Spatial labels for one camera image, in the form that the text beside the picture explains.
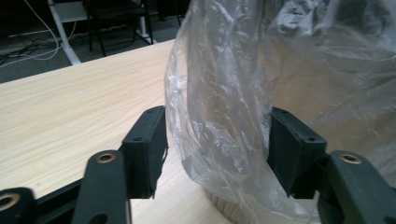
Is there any white floor cable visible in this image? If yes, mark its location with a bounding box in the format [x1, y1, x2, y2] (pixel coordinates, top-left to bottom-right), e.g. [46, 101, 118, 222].
[0, 0, 78, 69]

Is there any grey mesh wastebasket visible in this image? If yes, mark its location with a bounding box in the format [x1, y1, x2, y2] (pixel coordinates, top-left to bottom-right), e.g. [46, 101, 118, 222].
[199, 27, 396, 224]

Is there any black folding chair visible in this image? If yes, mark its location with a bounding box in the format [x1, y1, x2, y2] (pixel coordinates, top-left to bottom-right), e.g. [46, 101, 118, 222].
[81, 0, 155, 58]

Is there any black floor cable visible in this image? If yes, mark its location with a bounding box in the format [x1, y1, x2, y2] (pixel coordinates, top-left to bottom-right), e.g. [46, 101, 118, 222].
[0, 35, 60, 64]

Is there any clear plastic bag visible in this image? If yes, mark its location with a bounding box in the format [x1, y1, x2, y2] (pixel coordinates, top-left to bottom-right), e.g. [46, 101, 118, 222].
[163, 0, 396, 224]

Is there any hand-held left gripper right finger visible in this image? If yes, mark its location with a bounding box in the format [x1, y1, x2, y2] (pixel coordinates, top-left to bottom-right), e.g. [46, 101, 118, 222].
[266, 105, 328, 199]

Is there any white desk frame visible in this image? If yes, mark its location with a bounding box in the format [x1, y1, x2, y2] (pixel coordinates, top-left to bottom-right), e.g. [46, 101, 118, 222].
[46, 0, 159, 66]

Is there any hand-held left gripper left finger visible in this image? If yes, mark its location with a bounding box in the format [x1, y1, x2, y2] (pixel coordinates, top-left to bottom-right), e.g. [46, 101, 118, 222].
[120, 105, 169, 201]

